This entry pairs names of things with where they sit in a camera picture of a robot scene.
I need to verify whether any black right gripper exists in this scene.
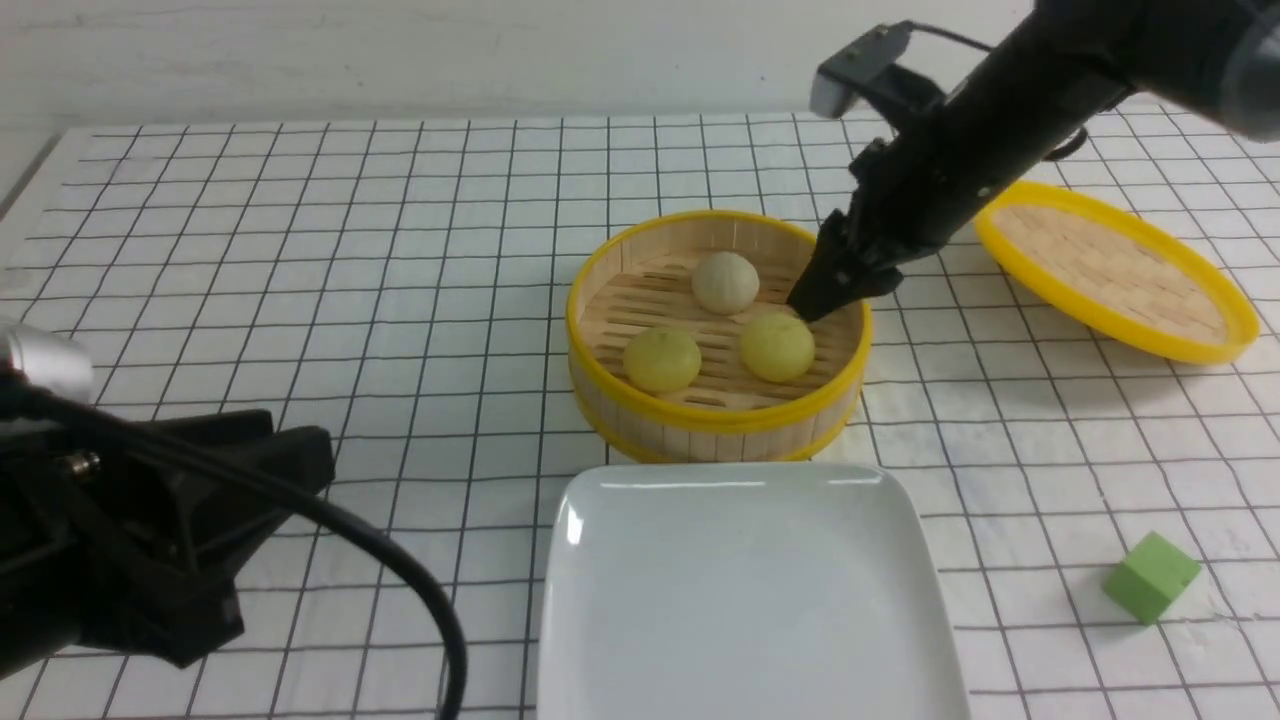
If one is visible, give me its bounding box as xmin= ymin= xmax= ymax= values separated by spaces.
xmin=786 ymin=70 xmax=1051 ymax=323

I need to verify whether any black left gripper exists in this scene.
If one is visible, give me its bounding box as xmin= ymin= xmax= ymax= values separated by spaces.
xmin=1 ymin=421 xmax=288 ymax=669

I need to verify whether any yellow steamed bun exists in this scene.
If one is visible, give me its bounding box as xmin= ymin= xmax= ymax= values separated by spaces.
xmin=622 ymin=327 xmax=701 ymax=395
xmin=739 ymin=313 xmax=817 ymax=383

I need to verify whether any white steamed bun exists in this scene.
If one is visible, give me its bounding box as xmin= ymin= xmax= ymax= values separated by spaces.
xmin=691 ymin=251 xmax=760 ymax=316

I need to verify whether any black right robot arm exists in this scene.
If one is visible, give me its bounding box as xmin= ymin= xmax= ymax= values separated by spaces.
xmin=787 ymin=1 xmax=1279 ymax=323

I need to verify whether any white square plate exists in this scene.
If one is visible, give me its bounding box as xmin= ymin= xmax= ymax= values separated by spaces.
xmin=538 ymin=462 xmax=972 ymax=719

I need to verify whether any yellow rimmed bamboo steamer basket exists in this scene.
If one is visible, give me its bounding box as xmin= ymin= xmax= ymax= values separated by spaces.
xmin=564 ymin=210 xmax=874 ymax=462

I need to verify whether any yellow rimmed bamboo steamer lid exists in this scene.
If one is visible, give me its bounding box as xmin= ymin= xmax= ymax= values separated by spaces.
xmin=973 ymin=182 xmax=1260 ymax=365

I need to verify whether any green cube block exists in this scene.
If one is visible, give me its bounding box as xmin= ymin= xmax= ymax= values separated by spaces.
xmin=1102 ymin=532 xmax=1201 ymax=626

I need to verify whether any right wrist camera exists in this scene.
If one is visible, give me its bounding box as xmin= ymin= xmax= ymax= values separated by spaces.
xmin=809 ymin=20 xmax=947 ymax=131

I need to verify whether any black left camera cable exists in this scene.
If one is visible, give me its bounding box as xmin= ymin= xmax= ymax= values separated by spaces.
xmin=0 ymin=386 xmax=470 ymax=720

